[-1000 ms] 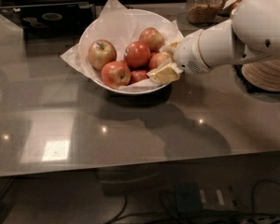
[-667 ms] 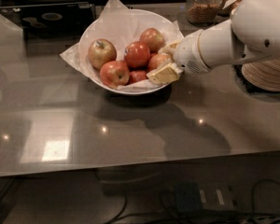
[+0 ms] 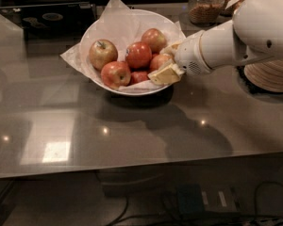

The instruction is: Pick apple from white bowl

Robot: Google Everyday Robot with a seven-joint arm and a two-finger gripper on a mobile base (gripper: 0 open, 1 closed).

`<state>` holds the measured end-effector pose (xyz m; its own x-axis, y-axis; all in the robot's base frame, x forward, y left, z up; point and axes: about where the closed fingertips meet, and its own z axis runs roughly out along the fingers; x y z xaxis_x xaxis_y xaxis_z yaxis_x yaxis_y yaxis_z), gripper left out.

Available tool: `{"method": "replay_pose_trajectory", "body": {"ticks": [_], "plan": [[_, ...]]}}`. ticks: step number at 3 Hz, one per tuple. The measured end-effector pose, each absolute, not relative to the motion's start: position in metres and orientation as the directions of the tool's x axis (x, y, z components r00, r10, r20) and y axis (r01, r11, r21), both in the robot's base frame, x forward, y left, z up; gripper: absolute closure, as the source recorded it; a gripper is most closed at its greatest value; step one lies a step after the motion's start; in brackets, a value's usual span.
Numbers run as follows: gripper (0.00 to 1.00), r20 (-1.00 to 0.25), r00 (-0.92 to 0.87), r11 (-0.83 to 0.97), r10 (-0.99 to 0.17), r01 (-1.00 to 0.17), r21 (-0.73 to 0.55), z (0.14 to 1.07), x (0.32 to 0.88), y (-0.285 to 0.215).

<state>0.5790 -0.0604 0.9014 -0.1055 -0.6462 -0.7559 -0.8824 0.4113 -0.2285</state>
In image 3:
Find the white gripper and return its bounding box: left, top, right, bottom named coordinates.
left=148, top=30, right=212, bottom=85

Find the yellow-red apple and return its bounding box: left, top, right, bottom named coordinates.
left=149, top=54, right=173, bottom=73

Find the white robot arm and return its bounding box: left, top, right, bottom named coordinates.
left=148, top=0, right=283, bottom=85

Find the red apple at back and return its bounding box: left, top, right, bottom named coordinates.
left=141, top=28, right=167, bottom=53

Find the red apple centre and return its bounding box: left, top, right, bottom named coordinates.
left=125, top=41, right=152, bottom=70

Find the dark red apple front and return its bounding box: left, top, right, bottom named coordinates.
left=130, top=71, right=148, bottom=85

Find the white bowl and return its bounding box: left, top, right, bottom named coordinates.
left=78, top=8, right=187, bottom=97

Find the red apple front left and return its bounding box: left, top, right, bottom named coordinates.
left=101, top=61, right=131, bottom=90

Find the yellow-green apple at left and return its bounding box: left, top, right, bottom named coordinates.
left=89, top=39, right=118, bottom=71

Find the white paper liner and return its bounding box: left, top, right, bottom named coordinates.
left=59, top=0, right=187, bottom=94

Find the glass jar with cereal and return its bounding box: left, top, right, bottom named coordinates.
left=188, top=0, right=225, bottom=25

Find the black rubber mat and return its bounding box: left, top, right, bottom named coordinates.
left=235, top=66, right=282, bottom=95

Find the black tray on counter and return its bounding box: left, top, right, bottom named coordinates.
left=0, top=2, right=96, bottom=36

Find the front stack of paper plates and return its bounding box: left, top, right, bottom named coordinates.
left=243, top=60, right=283, bottom=93

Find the dark box under table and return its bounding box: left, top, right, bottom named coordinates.
left=176, top=185, right=205, bottom=215

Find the black cable on floor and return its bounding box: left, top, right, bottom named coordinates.
left=105, top=181, right=283, bottom=226

